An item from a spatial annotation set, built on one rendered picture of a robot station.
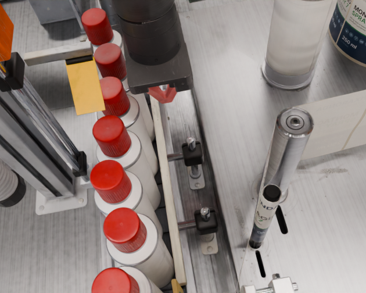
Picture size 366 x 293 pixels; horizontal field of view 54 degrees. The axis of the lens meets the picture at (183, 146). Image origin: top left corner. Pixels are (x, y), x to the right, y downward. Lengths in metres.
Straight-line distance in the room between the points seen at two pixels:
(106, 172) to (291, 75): 0.38
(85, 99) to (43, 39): 0.52
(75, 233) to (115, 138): 0.29
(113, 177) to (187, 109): 0.36
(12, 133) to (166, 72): 0.21
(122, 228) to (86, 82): 0.15
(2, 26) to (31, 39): 0.56
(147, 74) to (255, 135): 0.27
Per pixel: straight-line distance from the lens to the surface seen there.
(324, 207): 0.56
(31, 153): 0.51
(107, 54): 0.43
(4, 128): 0.47
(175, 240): 0.49
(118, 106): 0.40
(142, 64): 0.38
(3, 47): 0.34
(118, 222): 0.33
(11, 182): 0.36
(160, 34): 0.35
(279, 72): 0.62
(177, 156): 0.54
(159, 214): 0.54
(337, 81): 0.68
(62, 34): 0.89
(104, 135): 0.37
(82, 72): 0.39
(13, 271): 0.64
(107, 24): 0.49
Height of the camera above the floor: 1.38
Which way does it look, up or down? 60 degrees down
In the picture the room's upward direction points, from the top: 10 degrees counter-clockwise
